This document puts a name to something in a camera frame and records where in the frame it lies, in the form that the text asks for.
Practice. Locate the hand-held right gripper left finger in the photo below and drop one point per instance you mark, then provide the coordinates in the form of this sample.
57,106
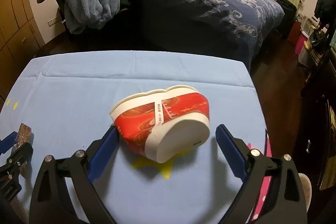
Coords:
101,158

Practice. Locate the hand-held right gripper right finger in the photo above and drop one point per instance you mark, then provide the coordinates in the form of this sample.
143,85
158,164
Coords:
232,151

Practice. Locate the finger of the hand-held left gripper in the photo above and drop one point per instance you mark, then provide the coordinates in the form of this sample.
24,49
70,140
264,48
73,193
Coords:
5,141
21,154

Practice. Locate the brown snack packet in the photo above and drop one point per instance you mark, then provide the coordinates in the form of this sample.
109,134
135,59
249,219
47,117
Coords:
23,133

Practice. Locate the red and white paper bowl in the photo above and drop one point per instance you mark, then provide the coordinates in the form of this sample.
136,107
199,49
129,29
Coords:
162,129

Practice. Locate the light blue star tablecloth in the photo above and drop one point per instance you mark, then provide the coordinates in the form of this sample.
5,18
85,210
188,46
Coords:
78,98

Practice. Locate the dark wooden cabinet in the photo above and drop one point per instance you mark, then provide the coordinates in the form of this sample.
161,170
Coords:
320,108

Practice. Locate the brown wooden wardrobe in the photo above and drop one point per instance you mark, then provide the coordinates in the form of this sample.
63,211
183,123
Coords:
15,29

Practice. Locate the pink box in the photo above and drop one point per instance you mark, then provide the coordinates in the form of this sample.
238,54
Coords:
300,45

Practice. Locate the red bag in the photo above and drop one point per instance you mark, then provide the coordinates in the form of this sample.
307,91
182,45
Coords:
294,32

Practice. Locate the bed with blue quilt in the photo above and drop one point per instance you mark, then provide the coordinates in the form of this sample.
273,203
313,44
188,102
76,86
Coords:
204,3

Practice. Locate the hanging dark clothes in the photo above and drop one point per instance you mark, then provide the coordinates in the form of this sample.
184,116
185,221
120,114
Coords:
324,3

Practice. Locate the wall outlet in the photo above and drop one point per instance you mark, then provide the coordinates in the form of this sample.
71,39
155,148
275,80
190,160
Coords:
53,21

